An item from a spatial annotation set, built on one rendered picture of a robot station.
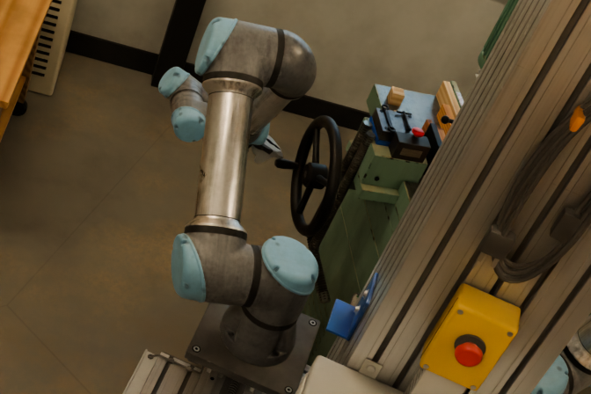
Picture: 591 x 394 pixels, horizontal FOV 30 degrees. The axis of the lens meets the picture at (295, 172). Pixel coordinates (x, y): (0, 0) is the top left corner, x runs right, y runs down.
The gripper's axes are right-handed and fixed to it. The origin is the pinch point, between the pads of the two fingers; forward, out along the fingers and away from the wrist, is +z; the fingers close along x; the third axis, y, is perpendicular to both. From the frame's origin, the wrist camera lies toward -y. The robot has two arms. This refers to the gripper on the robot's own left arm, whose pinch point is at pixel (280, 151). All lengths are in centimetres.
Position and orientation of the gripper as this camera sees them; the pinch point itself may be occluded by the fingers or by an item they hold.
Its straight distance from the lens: 269.5
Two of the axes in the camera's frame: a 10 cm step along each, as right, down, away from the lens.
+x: 1.4, 6.1, -7.8
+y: -7.1, 6.1, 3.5
